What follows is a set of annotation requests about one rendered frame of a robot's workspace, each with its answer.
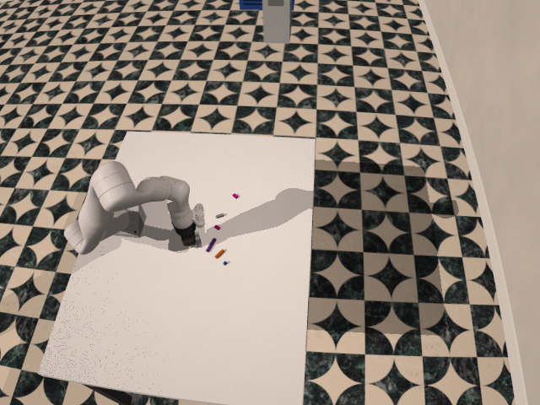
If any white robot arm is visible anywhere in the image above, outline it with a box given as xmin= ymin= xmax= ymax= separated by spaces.
xmin=64 ymin=161 xmax=191 ymax=255

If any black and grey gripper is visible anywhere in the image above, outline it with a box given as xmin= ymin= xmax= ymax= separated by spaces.
xmin=170 ymin=203 xmax=204 ymax=248

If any dark purple rod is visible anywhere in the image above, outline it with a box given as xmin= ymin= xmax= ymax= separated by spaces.
xmin=206 ymin=238 xmax=216 ymax=252

